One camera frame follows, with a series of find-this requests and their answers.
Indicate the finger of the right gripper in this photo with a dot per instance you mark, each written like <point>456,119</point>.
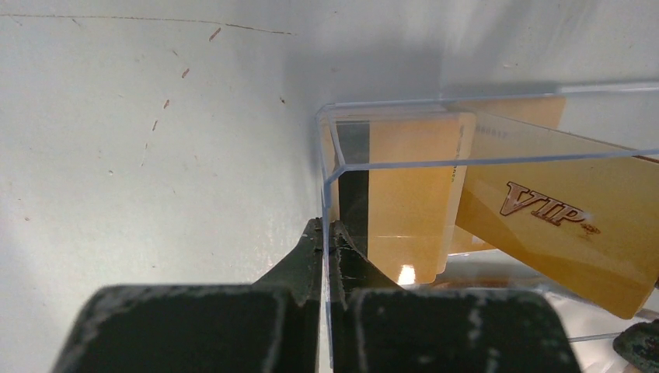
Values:
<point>639,346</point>

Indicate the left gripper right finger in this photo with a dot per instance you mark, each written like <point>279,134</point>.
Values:
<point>378,326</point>

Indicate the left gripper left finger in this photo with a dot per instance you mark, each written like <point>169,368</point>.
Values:
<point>271,325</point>

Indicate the gold VIP credit card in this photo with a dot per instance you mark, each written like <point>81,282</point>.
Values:
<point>582,212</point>

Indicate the clear plastic card box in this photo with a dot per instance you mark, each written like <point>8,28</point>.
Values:
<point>622,115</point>

